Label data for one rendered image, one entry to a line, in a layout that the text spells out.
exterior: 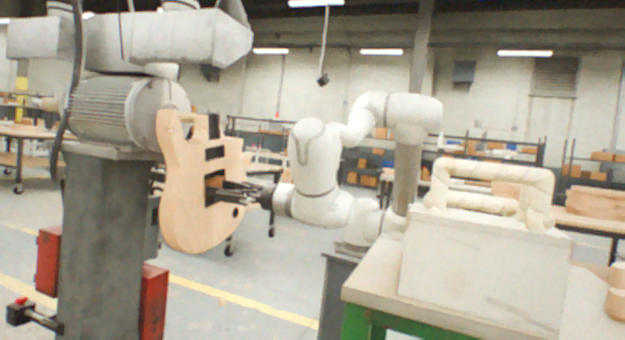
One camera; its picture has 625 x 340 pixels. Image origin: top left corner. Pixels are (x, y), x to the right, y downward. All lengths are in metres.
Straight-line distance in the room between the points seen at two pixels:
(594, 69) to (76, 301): 12.82
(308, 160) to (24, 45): 1.18
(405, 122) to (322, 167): 0.56
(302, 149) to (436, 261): 0.34
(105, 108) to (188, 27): 0.42
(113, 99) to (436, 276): 1.04
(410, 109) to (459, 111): 10.79
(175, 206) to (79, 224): 0.55
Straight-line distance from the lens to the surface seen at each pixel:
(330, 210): 0.79
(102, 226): 1.31
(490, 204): 0.83
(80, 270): 1.41
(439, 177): 0.66
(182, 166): 0.89
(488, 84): 12.20
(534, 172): 0.68
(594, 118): 12.70
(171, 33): 1.03
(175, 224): 0.90
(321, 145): 0.70
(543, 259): 0.69
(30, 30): 1.57
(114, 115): 1.20
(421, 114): 1.20
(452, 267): 0.68
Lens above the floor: 1.21
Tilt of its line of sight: 3 degrees down
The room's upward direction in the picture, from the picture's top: 7 degrees clockwise
